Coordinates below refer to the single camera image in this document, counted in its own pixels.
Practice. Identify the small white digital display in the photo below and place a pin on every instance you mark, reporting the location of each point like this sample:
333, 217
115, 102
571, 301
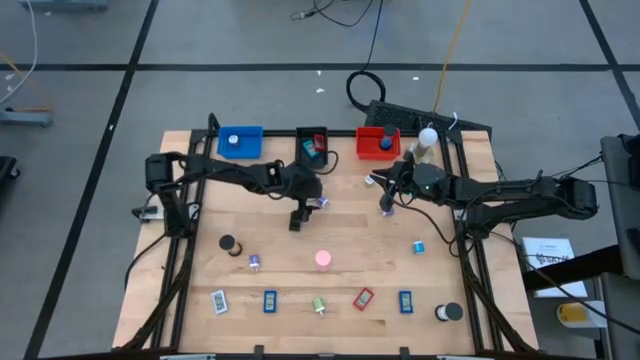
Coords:
219, 302

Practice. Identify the grey metal bracket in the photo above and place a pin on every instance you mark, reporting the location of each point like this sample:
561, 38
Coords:
150, 214
460, 215

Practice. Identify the black aluminium table frame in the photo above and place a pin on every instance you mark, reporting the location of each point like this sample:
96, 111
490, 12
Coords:
280, 133

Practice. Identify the blue power adapter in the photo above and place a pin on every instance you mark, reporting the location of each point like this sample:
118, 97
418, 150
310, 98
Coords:
419, 247

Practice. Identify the grey metal cart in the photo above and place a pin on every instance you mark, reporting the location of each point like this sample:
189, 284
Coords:
620, 200

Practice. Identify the orange sand hourglass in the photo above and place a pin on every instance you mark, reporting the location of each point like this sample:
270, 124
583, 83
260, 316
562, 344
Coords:
227, 243

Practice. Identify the red plastic basket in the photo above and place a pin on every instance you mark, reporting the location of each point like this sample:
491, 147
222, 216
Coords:
367, 147

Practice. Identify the white power adapter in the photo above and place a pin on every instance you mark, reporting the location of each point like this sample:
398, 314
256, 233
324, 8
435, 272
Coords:
233, 140

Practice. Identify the white sand hourglass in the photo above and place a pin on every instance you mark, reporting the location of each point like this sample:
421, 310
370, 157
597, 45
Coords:
454, 311

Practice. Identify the grey floor stand base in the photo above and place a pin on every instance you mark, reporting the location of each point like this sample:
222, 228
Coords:
25, 118

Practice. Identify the black plastic basket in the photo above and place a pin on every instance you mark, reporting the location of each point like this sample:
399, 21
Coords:
300, 155

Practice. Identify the small red digital display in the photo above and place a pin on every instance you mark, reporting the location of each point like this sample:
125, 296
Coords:
363, 299
320, 142

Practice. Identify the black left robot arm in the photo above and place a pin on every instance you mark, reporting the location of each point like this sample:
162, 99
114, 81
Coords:
225, 172

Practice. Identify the small blue digital display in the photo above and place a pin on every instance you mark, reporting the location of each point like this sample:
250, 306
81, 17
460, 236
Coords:
405, 302
270, 301

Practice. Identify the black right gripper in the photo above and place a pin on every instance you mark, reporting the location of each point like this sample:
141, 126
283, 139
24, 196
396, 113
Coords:
427, 180

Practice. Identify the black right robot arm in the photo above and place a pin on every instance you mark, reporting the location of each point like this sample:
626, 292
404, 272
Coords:
525, 192

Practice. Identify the pink hourglass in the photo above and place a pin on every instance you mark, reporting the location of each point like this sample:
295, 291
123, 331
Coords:
323, 258

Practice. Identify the white printed booklet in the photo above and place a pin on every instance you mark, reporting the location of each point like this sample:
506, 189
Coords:
550, 250

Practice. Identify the white bulb table lamp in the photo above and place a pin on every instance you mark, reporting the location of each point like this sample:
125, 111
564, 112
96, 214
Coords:
428, 136

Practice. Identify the blue sand hourglass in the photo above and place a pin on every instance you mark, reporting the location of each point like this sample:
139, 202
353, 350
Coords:
386, 144

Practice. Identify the small teal digital display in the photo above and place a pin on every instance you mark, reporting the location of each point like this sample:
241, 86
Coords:
310, 149

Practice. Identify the small black digital display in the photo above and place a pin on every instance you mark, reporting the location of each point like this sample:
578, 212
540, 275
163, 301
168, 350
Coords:
295, 226

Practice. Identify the blue plastic basket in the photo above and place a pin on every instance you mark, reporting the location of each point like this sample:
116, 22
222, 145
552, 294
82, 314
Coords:
250, 150

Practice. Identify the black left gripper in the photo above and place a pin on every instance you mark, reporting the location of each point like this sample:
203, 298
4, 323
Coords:
300, 182

